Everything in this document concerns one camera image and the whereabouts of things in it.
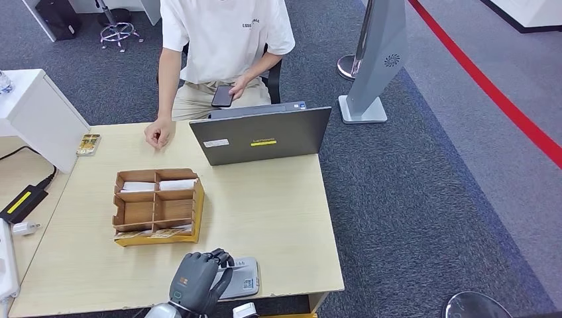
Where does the person's right hand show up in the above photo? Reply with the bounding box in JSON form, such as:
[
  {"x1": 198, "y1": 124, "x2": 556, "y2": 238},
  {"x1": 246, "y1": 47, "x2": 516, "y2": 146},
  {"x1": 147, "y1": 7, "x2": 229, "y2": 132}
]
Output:
[{"x1": 144, "y1": 116, "x2": 178, "y2": 151}]

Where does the person's left hand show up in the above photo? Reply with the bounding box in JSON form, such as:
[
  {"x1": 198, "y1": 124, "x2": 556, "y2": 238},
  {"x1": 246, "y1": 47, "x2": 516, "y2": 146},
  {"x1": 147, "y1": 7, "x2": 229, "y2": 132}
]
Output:
[{"x1": 228, "y1": 74, "x2": 251, "y2": 101}]

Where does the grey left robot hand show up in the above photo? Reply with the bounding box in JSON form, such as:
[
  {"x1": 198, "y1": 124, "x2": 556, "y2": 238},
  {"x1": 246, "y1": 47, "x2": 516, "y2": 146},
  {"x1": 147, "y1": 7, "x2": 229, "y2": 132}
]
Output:
[{"x1": 168, "y1": 248, "x2": 235, "y2": 316}]

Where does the black smartphone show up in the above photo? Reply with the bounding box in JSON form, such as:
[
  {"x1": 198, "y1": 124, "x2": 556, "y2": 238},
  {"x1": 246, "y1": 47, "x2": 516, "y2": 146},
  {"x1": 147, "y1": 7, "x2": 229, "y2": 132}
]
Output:
[{"x1": 210, "y1": 85, "x2": 235, "y2": 109}]

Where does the yellow hotel key card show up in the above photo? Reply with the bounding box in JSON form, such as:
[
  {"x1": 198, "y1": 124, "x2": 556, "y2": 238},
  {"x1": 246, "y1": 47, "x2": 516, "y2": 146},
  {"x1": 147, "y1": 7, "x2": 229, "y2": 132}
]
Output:
[
  {"x1": 113, "y1": 230, "x2": 152, "y2": 241},
  {"x1": 149, "y1": 225, "x2": 194, "y2": 239}
]

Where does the person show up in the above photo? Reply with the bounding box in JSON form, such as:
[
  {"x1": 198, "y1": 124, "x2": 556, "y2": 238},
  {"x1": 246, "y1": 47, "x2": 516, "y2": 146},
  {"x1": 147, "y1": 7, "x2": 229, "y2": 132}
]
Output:
[{"x1": 144, "y1": 0, "x2": 296, "y2": 151}]

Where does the white card stack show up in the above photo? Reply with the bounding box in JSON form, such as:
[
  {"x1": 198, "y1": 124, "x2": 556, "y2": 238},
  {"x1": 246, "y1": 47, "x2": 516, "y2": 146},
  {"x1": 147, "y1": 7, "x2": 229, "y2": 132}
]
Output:
[
  {"x1": 119, "y1": 182, "x2": 156, "y2": 194},
  {"x1": 158, "y1": 178, "x2": 198, "y2": 191}
]

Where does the black office chair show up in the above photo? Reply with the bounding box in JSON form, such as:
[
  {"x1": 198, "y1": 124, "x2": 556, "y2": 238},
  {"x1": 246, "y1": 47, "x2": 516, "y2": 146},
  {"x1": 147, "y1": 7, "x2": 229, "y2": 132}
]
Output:
[{"x1": 156, "y1": 41, "x2": 283, "y2": 105}]

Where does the yellow organiser base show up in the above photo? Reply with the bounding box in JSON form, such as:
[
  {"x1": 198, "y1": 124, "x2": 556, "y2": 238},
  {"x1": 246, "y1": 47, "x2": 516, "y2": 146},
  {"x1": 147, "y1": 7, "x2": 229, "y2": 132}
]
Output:
[{"x1": 114, "y1": 178, "x2": 206, "y2": 248}]

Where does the grey laptop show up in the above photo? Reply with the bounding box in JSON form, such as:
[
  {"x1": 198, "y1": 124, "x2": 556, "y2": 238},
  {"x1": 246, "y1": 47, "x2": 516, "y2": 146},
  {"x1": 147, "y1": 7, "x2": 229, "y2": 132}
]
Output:
[{"x1": 189, "y1": 101, "x2": 333, "y2": 167}]

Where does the stack of hotel cards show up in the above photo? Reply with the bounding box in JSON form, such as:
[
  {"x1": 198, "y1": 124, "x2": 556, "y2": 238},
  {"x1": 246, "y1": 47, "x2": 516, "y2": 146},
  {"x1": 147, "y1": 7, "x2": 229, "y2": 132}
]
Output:
[{"x1": 75, "y1": 133, "x2": 102, "y2": 157}]

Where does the yellow box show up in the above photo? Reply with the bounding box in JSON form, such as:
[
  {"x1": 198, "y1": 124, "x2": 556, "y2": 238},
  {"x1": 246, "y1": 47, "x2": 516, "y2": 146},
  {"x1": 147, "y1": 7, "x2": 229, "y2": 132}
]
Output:
[{"x1": 258, "y1": 312, "x2": 318, "y2": 318}]

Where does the chrome stool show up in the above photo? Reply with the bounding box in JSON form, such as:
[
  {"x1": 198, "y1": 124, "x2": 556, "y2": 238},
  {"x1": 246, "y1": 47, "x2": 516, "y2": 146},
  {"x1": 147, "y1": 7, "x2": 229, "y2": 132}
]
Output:
[{"x1": 94, "y1": 0, "x2": 144, "y2": 54}]

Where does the white office desk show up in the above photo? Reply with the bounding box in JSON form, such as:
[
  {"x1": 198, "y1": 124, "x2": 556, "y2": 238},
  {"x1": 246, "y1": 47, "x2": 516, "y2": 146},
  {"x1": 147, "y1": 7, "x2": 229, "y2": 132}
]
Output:
[{"x1": 19, "y1": 0, "x2": 162, "y2": 42}]

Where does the white cabinet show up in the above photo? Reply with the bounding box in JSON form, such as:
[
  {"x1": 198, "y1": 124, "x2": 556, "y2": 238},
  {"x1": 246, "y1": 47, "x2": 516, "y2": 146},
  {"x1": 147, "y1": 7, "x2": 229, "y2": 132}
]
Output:
[{"x1": 0, "y1": 68, "x2": 91, "y2": 175}]

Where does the grey kiosk stand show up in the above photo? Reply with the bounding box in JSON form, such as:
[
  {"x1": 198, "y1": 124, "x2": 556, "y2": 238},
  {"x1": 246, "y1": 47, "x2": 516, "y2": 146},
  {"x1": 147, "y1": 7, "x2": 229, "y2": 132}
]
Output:
[{"x1": 338, "y1": 0, "x2": 408, "y2": 125}]

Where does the black power adapter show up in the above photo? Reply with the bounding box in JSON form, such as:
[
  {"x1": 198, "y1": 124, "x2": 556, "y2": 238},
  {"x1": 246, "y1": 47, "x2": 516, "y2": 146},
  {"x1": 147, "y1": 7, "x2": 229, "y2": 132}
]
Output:
[{"x1": 0, "y1": 184, "x2": 49, "y2": 225}]

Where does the black computer tower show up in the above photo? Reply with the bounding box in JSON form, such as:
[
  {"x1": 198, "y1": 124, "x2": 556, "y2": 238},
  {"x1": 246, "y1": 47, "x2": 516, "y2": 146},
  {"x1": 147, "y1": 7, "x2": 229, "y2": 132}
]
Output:
[{"x1": 34, "y1": 0, "x2": 82, "y2": 41}]

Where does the water bottle with blue label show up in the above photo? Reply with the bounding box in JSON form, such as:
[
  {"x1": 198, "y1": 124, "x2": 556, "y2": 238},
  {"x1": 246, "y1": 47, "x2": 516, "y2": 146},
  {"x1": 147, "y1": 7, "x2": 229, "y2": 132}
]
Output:
[{"x1": 0, "y1": 70, "x2": 14, "y2": 96}]

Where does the white round plug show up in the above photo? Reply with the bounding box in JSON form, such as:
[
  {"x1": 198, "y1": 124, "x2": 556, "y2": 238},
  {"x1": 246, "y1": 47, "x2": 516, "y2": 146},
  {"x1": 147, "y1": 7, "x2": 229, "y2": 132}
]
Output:
[{"x1": 11, "y1": 221, "x2": 41, "y2": 237}]

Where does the white power strip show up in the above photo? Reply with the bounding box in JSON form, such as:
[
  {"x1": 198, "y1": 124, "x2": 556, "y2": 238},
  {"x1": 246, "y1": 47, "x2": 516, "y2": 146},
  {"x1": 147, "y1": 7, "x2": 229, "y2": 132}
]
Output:
[{"x1": 0, "y1": 218, "x2": 21, "y2": 303}]

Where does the red barrier belt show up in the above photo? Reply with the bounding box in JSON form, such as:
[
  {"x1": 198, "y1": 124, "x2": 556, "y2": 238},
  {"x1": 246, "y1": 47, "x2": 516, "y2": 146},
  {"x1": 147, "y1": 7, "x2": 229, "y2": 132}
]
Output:
[{"x1": 407, "y1": 0, "x2": 562, "y2": 170}]

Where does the round chrome stanchion base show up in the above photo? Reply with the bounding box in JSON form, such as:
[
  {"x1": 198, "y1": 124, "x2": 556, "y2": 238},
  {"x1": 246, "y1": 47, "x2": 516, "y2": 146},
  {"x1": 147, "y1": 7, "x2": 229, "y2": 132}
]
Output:
[{"x1": 442, "y1": 291, "x2": 514, "y2": 318}]

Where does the white desk with black base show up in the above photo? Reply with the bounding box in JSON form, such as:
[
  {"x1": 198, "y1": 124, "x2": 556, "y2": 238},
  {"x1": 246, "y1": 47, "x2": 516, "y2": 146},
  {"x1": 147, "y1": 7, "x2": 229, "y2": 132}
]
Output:
[{"x1": 480, "y1": 0, "x2": 562, "y2": 34}]

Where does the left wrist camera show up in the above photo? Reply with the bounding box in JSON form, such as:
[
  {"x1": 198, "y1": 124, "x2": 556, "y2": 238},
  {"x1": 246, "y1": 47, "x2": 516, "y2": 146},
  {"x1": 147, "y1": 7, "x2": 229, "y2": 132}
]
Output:
[{"x1": 231, "y1": 303, "x2": 260, "y2": 318}]

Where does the chrome stanchion post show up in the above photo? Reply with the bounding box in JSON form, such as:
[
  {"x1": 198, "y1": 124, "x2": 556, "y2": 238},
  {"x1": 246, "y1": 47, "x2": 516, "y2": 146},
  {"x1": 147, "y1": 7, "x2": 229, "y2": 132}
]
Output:
[{"x1": 337, "y1": 0, "x2": 375, "y2": 82}]

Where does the black adapter cable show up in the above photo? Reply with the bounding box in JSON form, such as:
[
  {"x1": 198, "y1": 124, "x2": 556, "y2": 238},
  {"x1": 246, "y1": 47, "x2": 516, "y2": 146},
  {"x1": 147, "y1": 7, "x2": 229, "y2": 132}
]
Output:
[{"x1": 0, "y1": 146, "x2": 58, "y2": 190}]

